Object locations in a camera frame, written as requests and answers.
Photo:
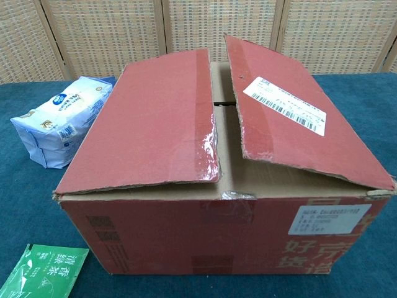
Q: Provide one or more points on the red printed cardboard box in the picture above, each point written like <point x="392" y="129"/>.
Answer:
<point x="161" y="229"/>

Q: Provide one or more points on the white blue tissue pack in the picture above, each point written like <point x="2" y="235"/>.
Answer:
<point x="59" y="130"/>

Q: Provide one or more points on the woven bamboo folding screen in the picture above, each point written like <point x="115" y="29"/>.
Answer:
<point x="124" y="37"/>

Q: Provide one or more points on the green tea sachet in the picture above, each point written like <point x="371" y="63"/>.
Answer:
<point x="40" y="273"/>

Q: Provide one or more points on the blue table cloth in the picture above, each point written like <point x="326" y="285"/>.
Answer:
<point x="28" y="205"/>

